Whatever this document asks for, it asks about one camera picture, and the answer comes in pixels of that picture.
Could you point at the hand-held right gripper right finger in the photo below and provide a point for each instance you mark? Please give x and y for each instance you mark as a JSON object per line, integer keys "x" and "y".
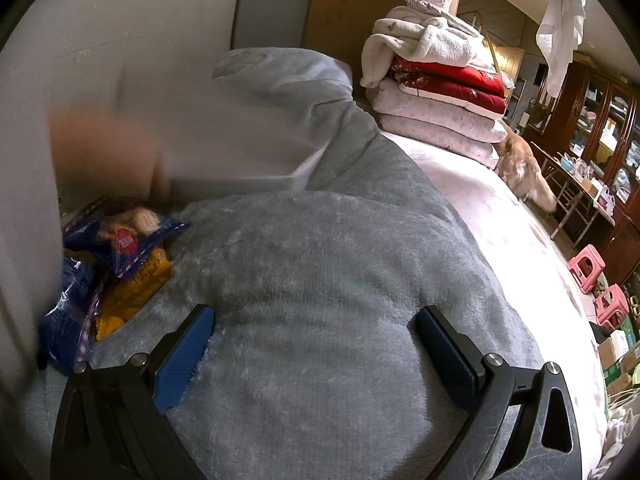
{"x": 445, "y": 360}

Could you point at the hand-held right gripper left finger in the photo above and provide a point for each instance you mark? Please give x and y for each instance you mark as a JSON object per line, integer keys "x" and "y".
{"x": 185, "y": 360}

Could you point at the orange snack packet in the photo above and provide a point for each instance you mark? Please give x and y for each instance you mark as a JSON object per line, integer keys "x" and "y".
{"x": 135, "y": 290}

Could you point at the blue snack packet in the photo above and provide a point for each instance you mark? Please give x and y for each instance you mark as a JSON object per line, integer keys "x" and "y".
{"x": 125, "y": 245}
{"x": 67, "y": 305}

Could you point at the grey fabric storage box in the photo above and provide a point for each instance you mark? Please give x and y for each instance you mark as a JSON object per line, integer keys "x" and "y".
{"x": 225, "y": 135}

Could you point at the person's left hand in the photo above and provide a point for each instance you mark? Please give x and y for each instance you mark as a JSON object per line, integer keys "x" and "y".
{"x": 105, "y": 155}

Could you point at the grey fleece blanket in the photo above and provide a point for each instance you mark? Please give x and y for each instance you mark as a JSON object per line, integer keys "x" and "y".
{"x": 325, "y": 285}

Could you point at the pink bed sheet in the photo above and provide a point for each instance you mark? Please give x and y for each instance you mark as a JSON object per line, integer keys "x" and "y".
{"x": 500, "y": 220}

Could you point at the cardboard box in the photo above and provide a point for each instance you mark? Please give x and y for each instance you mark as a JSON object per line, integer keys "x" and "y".
{"x": 612, "y": 352}

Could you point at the pink plastic stool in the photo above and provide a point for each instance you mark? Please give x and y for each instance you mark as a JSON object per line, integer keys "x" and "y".
{"x": 612, "y": 305}
{"x": 586, "y": 265}

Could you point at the tan dog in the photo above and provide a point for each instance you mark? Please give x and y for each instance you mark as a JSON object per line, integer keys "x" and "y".
{"x": 520, "y": 165}

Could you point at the folding table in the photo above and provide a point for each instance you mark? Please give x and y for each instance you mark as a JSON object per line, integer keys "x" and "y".
{"x": 575, "y": 195}

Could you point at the dark wooden glass cabinet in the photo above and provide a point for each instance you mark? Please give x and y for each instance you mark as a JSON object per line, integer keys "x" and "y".
{"x": 625, "y": 240}

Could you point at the red folded quilt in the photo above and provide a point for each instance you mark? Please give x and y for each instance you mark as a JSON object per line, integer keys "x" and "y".
{"x": 450, "y": 80}

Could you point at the white fleece blanket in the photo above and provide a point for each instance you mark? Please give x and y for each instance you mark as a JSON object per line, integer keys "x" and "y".
{"x": 425, "y": 35}

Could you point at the hanging white cloth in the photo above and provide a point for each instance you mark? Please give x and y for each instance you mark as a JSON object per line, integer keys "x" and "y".
{"x": 562, "y": 25}

